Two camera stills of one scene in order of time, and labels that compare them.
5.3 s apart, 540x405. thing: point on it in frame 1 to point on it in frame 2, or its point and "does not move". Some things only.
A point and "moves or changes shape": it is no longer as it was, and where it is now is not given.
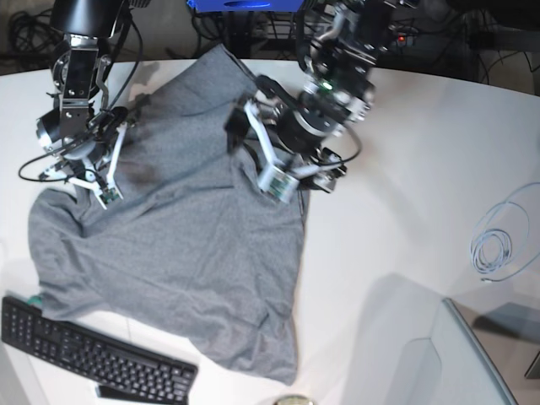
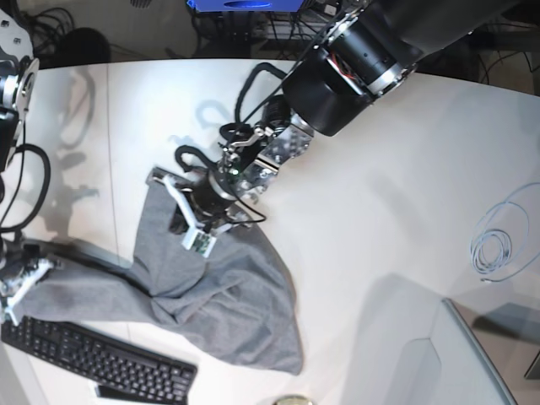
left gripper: x=84 y=140 to x=17 y=281
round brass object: x=294 y=399 does not move
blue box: x=246 y=6 does not move
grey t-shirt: x=191 y=250 moves or changes shape
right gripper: x=288 y=145 to x=204 y=201
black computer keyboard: x=119 y=369 does not move
